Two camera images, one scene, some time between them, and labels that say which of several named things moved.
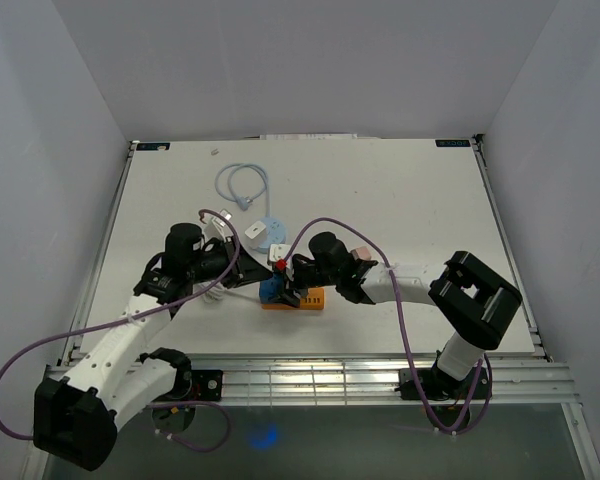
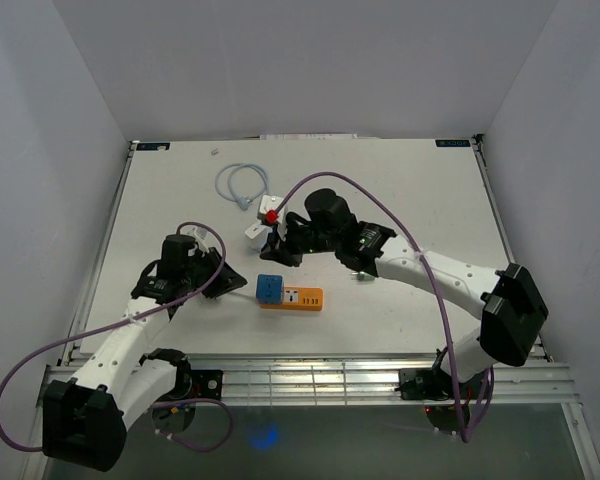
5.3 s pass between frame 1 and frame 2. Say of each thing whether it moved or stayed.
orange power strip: stayed
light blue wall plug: stayed
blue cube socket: stayed
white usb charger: stayed
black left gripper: moved
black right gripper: moved
